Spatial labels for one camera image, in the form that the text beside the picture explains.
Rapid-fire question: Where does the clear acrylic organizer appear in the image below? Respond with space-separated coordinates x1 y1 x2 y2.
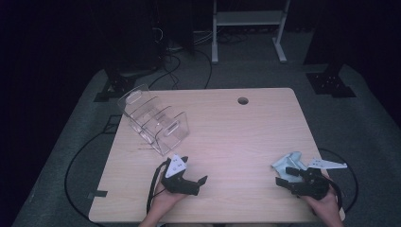
116 83 191 157

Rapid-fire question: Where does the right hand-held gripper cable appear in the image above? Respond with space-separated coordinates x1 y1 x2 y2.
327 181 345 211

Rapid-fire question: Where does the black stand with base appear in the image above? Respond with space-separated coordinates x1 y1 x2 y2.
304 0 357 98
93 0 165 103

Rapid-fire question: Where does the thin black floor cable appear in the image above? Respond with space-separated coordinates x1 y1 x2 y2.
193 48 214 90
148 53 183 90

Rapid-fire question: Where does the light blue cleaning cloth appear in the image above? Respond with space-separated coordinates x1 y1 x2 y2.
271 150 308 183

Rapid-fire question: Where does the black looped floor cable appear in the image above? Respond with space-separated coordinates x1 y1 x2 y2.
64 126 127 227
318 148 359 214

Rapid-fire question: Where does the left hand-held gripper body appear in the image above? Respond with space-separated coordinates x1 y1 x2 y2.
161 153 201 197

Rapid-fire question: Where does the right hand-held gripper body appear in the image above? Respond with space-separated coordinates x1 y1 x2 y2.
291 157 348 201

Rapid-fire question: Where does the hand-held gripper cable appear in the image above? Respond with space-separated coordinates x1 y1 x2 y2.
146 159 171 216
327 181 345 211

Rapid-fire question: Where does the person's left hand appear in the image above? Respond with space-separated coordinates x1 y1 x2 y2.
150 183 187 219

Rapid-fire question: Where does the white metal stand frame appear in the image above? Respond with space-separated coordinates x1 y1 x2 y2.
211 0 291 64

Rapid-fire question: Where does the black tape square outline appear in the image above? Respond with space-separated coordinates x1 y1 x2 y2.
103 114 123 134

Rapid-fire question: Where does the person's right hand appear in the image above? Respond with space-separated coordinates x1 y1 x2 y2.
299 169 345 222

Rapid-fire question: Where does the left hand-held gripper cable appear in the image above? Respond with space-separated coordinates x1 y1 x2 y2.
146 159 171 216

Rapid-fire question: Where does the black tape strip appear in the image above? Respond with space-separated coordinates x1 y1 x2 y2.
87 189 109 200

